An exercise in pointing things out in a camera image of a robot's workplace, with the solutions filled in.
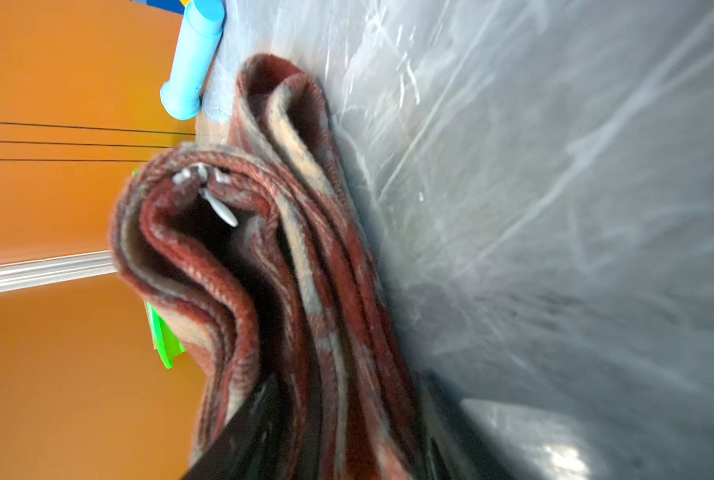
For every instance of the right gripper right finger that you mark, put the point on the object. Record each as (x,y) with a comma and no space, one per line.
(452,447)

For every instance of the red plaid skirt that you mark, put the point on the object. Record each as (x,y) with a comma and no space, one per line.
(251,250)

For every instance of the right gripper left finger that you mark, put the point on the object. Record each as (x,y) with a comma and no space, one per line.
(247,448)

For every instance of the green plastic basket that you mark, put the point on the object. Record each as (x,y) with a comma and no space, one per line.
(165,342)

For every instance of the blue toy microphone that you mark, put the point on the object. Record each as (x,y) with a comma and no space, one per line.
(200,33)

